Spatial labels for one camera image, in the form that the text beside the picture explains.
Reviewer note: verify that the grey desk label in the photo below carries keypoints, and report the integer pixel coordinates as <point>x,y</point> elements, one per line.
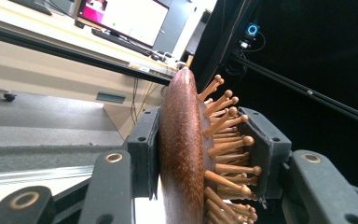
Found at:
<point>111,97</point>

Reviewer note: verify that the light wooden desk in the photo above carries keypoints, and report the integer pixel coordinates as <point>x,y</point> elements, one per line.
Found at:
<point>28,68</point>

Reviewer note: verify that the black caster wheel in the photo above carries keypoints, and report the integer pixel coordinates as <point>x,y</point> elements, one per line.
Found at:
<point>9,96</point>

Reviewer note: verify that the aluminium frame rail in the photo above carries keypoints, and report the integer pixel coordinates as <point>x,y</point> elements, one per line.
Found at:
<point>28,175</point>

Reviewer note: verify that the computer monitor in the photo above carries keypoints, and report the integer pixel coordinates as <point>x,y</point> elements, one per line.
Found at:
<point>127,18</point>

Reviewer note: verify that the black keyboard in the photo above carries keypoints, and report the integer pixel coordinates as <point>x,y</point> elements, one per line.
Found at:
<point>121,42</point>

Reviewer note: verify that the brown wooden hairbrush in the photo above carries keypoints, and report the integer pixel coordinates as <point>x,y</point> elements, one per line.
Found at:
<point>180,149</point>

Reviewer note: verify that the black frame crossbar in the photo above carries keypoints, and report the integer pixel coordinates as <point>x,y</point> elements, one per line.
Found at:
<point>74,56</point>

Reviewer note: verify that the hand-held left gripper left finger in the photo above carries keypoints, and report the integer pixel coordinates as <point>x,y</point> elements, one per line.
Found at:
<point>143,155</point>

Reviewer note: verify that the black frame brace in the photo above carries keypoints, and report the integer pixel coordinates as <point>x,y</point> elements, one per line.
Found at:
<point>307,91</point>

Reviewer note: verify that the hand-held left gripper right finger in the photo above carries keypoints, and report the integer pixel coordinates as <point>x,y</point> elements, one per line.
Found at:
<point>273,155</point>

